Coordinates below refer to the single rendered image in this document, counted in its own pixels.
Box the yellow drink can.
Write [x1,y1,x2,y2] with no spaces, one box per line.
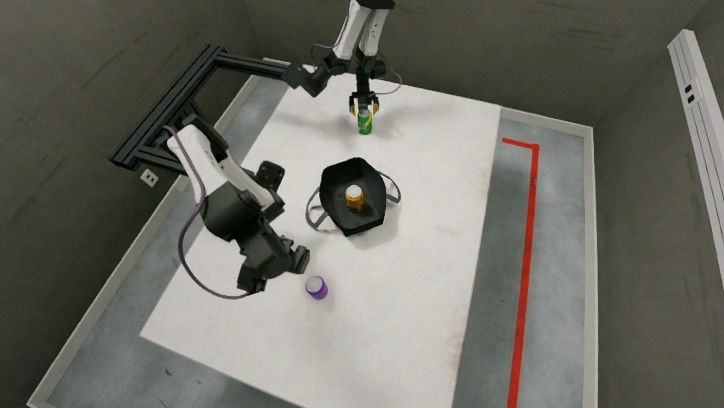
[346,185,363,212]

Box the purple drink can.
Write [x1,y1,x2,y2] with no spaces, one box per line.
[305,275,328,300]

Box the green and yellow soda can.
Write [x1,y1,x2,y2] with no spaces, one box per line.
[357,109,372,135]

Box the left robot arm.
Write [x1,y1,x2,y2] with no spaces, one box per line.
[303,0,395,110]

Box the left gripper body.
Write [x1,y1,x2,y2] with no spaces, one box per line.
[348,81,380,112]

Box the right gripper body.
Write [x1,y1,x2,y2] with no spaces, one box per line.
[238,228,310,275]

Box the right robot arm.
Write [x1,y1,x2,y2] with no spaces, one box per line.
[156,112,293,294]

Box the black tote bag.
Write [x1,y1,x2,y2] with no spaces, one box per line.
[305,157,401,237]

